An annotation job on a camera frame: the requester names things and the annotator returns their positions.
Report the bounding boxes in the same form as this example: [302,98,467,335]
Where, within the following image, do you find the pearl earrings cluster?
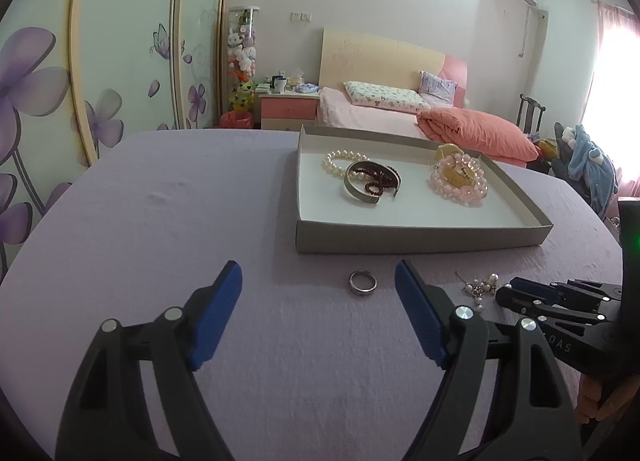
[456,273,500,311]

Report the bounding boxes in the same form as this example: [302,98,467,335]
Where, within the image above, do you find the pink crystal bead bracelet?
[428,151,490,208]

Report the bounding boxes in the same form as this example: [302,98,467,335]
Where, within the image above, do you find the cream yellow watch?
[435,144,476,188]

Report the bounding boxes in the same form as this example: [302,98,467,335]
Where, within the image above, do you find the silver ring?
[348,269,379,297]

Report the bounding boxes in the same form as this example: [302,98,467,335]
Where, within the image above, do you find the grey metal cuff bangle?
[343,160,401,204]

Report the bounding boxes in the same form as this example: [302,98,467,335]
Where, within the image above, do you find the dark red bead necklace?
[349,164,402,195]

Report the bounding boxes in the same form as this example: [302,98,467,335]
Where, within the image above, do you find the white pearl bracelet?
[322,149,369,176]

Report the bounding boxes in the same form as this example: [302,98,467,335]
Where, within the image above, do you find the right hand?
[575,374,640,424]

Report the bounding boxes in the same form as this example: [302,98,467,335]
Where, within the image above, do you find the blue plush garment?
[568,124,617,218]

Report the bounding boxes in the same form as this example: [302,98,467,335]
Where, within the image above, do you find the coral folded duvet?
[416,108,538,166]

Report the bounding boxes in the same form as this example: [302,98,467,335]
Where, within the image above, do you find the dark wooden chair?
[516,94,547,136]

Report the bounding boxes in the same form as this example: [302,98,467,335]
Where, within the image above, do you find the pink curtain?
[582,1,639,197]

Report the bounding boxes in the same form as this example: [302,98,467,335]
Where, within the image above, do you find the grey cardboard tray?
[295,126,553,254]

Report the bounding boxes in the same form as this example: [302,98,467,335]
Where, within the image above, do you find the lilac bed sheet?
[0,127,626,461]

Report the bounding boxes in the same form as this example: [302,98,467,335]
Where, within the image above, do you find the lilac patterned pillow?
[418,71,458,107]

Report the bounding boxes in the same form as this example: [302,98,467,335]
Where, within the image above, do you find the floral white pillow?
[343,81,428,114]

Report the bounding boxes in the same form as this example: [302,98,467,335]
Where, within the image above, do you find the beige pink headboard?
[319,28,468,107]

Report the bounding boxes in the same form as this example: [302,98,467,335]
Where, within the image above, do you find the pink nightstand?
[256,92,320,132]

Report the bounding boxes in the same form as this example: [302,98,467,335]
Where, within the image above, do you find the floral sliding wardrobe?
[1,0,224,268]

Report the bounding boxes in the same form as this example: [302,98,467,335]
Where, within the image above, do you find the clear tube of plush toys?
[226,6,259,112]

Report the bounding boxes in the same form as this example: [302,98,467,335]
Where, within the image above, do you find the wall socket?
[290,13,312,22]

